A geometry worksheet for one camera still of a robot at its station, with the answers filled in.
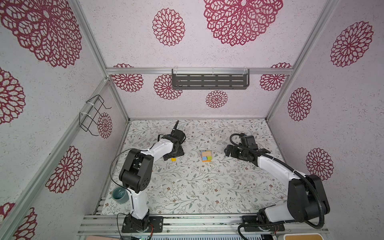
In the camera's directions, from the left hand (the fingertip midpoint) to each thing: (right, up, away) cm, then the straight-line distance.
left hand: (174, 156), depth 96 cm
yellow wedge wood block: (-1, -2, +1) cm, 3 cm away
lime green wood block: (+23, -1, -1) cm, 23 cm away
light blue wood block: (+19, -1, -1) cm, 19 cm away
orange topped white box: (+61, -31, -30) cm, 74 cm away
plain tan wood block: (+21, +2, -1) cm, 21 cm away
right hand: (+35, +5, -6) cm, 36 cm away
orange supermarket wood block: (+21, -3, +1) cm, 21 cm away
